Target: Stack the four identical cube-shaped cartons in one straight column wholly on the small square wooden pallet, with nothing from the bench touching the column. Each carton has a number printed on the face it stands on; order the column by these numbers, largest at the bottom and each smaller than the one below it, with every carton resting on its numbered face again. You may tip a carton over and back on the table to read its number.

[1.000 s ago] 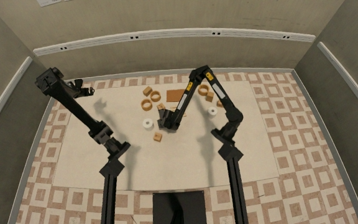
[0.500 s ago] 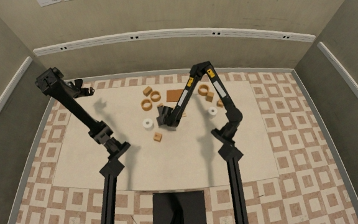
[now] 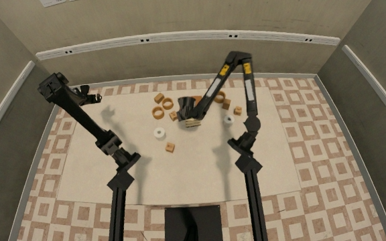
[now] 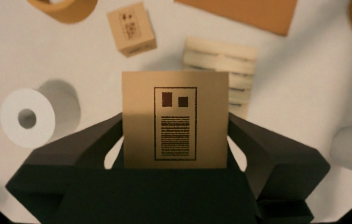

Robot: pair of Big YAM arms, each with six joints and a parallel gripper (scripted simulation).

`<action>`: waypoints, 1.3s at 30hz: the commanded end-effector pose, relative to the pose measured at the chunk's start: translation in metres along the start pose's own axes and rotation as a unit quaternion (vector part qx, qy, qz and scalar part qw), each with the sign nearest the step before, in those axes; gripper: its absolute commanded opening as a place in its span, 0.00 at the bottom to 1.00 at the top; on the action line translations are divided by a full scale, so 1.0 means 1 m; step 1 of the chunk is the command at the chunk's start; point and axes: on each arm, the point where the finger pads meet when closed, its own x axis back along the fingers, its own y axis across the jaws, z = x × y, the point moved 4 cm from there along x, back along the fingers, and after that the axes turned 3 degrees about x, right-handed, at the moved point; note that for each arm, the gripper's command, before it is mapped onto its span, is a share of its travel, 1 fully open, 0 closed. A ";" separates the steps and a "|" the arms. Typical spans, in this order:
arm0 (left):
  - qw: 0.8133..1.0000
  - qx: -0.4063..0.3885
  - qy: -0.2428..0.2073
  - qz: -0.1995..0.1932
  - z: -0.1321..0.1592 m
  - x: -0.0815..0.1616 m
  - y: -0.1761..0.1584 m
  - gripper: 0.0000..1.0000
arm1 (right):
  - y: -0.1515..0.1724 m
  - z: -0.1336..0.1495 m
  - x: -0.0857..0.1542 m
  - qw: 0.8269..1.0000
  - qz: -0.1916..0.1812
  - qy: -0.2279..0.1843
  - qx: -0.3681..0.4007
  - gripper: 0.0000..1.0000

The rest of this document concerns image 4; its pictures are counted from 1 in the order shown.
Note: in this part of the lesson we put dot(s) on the small wooden pallet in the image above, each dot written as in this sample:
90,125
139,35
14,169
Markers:
220,51

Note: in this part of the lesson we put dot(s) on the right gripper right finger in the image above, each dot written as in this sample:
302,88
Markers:
278,168

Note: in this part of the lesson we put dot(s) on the brown cardboard box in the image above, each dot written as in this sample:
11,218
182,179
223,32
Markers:
175,119
130,32

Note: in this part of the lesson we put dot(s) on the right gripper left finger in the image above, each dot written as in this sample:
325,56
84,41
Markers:
86,148

